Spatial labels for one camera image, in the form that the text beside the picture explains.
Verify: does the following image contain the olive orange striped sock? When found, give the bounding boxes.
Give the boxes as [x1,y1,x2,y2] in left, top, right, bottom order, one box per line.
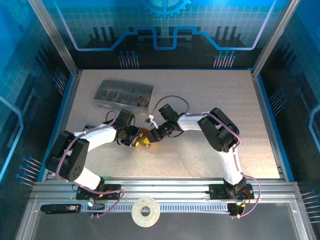
[136,127,154,148]

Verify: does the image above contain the brown patterned sock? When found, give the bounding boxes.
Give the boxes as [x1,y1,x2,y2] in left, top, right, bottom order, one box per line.
[137,96,151,108]

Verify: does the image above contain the white tape roll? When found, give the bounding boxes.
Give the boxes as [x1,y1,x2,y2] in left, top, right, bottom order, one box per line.
[131,196,161,228]

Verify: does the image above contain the grey divided organizer box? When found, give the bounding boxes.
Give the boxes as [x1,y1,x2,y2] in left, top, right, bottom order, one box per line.
[93,78,155,112]

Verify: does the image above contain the black adapter box with light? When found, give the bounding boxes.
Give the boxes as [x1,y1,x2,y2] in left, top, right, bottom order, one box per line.
[226,202,247,217]
[86,198,106,213]

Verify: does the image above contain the flat black device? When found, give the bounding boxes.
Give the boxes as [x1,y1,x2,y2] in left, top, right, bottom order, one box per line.
[39,203,82,215]

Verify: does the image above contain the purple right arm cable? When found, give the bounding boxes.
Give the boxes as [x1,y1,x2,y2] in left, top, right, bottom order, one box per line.
[151,95,261,220]

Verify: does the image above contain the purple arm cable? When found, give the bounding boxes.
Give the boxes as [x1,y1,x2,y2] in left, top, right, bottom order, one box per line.
[151,95,261,220]
[54,109,126,220]

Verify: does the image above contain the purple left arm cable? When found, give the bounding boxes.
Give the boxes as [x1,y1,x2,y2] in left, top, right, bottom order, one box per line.
[54,109,126,220]

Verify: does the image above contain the aluminium front rail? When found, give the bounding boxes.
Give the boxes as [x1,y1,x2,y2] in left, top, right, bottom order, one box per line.
[31,176,301,201]

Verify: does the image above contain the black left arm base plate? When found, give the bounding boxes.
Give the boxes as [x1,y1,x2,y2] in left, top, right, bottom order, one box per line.
[76,183,122,201]

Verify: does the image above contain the aluminium table side rail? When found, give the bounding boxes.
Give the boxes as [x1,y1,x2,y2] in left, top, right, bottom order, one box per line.
[250,69,296,182]
[41,69,83,182]

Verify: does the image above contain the slotted grey cable duct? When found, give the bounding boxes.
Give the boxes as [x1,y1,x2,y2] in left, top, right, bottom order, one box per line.
[79,201,232,215]

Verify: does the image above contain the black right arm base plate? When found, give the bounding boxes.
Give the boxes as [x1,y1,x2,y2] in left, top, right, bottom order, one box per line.
[208,183,255,201]

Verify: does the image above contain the aluminium frame post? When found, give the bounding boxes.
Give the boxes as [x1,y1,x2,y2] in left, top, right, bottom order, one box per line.
[27,0,82,76]
[251,0,301,76]

